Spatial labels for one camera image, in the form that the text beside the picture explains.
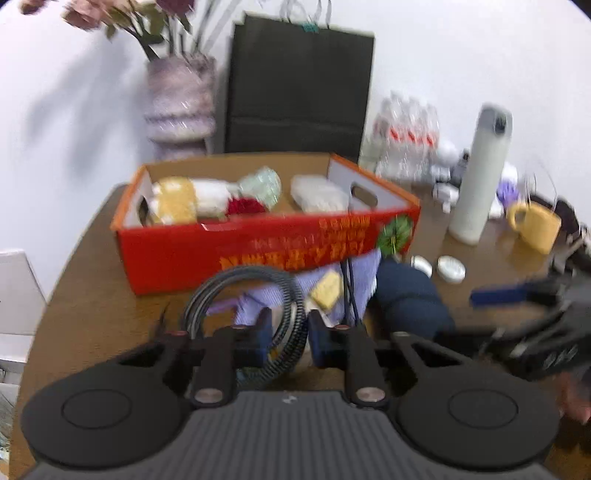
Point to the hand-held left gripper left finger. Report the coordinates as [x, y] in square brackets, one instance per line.
[262, 333]

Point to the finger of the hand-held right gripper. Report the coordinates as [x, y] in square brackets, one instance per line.
[508, 344]
[498, 294]

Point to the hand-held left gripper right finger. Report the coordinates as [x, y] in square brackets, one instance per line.
[319, 339]

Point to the yellow sponge block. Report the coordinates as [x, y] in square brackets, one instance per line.
[325, 290]

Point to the round silver tin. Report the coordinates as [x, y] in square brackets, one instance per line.
[451, 268]

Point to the small white round case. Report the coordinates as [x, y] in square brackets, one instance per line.
[422, 265]

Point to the purple cloth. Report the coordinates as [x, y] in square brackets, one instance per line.
[364, 270]

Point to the red cardboard box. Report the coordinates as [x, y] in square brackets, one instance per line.
[258, 249]

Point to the navy blue pouch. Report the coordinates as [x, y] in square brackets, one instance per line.
[406, 295]

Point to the person's right hand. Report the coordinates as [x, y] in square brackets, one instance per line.
[575, 399]

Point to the yellow mug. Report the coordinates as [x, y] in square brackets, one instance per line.
[538, 226]

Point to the purple small item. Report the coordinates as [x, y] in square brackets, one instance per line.
[508, 191]

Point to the white charger plug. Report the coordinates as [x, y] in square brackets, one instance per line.
[444, 191]

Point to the white thermos bottle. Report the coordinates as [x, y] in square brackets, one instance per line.
[480, 175]

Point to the red fabric flower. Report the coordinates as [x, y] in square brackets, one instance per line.
[245, 206]

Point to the small grey bottle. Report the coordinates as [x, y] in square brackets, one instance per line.
[461, 167]

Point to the white towel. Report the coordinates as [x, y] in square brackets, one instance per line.
[213, 197]

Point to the white fluffy bag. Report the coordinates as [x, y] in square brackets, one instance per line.
[318, 194]

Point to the iridescent crumpled ball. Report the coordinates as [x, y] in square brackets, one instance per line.
[262, 184]

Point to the yellow folded cloth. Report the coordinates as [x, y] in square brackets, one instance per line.
[175, 201]

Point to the pack of water bottles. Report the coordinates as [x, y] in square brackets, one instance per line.
[406, 134]

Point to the black paper bag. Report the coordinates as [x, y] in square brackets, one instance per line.
[300, 92]

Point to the white cabinet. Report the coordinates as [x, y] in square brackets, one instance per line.
[18, 295]

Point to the pink artificial flower bouquet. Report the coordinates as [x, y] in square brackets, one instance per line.
[138, 18]

